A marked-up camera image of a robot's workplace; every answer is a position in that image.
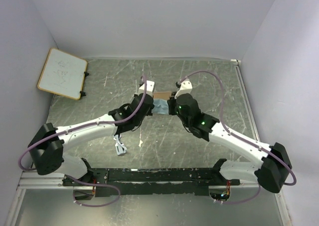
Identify pink glasses case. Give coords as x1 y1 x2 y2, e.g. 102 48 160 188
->
154 92 172 101

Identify light blue cleaning cloth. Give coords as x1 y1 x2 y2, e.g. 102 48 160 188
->
152 99 169 114

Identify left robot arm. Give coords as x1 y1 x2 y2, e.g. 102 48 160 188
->
30 94 154 186

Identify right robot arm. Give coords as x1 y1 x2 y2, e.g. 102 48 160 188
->
167 93 292 193

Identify white sunglasses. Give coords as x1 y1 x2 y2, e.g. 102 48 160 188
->
113 134 127 156

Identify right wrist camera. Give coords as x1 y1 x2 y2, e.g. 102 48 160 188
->
174 78 192 99

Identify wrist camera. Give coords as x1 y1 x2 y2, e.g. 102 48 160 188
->
174 78 192 99
137 80 155 97

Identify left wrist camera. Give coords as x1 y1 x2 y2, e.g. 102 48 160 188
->
137 80 155 97

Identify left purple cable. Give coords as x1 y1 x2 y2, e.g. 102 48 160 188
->
17 74 148 207

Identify purple cable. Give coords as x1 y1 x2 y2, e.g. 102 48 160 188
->
17 74 148 207
176 71 297 205

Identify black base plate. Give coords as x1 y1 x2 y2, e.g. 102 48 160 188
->
62 167 241 198

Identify small whiteboard with orange frame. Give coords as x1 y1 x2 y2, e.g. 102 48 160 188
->
37 48 89 100

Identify aluminium rail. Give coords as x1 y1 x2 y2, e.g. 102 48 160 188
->
18 167 257 188

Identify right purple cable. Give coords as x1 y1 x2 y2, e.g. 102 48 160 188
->
176 71 297 205

